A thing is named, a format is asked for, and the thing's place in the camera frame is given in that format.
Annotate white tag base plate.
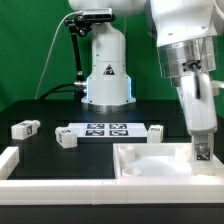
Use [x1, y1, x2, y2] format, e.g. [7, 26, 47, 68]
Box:
[68, 123, 147, 138]

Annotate white camera cable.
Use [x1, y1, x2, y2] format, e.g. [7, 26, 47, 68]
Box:
[34, 10, 83, 100]

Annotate white square tabletop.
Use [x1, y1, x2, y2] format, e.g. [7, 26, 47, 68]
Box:
[113, 143, 224, 179]

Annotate white left fence wall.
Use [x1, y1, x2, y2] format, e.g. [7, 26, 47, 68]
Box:
[0, 146, 20, 180]

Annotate grey mounted depth camera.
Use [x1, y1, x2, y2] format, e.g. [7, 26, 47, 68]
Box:
[82, 8, 113, 21]

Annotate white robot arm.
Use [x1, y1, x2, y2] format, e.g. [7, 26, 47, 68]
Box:
[68, 0, 224, 136]

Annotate black base cables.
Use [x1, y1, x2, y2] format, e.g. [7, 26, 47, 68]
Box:
[39, 82, 88, 101]

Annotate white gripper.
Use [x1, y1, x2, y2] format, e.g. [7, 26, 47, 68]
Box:
[177, 73, 217, 136]

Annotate white front fence wall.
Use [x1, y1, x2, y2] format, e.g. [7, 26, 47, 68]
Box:
[0, 177, 224, 205]

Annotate white fence wall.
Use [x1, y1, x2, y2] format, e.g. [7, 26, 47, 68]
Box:
[0, 146, 20, 180]
[0, 177, 224, 205]

